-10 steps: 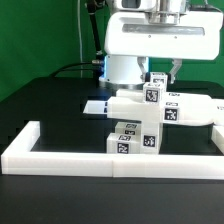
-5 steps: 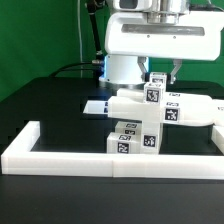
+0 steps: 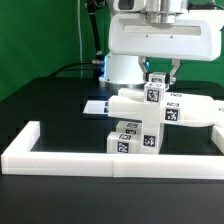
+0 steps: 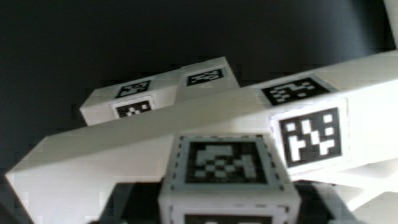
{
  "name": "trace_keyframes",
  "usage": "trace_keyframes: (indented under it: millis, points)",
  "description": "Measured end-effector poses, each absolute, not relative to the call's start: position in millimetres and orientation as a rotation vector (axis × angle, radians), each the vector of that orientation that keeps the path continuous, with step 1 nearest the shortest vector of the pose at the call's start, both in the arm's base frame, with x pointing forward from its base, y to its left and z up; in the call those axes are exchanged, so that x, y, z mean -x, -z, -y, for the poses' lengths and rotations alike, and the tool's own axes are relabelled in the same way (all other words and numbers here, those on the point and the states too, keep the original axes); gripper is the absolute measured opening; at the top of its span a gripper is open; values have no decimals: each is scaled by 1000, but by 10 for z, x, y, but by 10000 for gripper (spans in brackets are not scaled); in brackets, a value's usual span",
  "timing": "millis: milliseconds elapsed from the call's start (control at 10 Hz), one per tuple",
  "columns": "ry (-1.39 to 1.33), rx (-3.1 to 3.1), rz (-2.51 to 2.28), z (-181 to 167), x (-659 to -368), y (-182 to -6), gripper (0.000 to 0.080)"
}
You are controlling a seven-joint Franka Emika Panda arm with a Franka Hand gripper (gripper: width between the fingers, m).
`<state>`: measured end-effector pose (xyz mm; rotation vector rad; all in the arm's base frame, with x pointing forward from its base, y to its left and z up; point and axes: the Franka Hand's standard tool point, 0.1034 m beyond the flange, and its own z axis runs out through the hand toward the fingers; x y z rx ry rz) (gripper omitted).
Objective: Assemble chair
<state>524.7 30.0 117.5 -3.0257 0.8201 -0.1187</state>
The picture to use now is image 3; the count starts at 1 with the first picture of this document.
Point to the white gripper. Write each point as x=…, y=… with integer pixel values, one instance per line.
x=165, y=29

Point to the white chair back frame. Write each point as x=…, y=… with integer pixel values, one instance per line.
x=176, y=108

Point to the white chair seat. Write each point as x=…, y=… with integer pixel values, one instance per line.
x=151, y=137

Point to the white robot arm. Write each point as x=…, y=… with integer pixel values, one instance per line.
x=124, y=70

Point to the white sheet with markers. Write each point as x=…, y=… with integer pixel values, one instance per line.
x=96, y=107

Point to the white U-shaped fence frame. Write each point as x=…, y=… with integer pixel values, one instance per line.
x=19, y=158

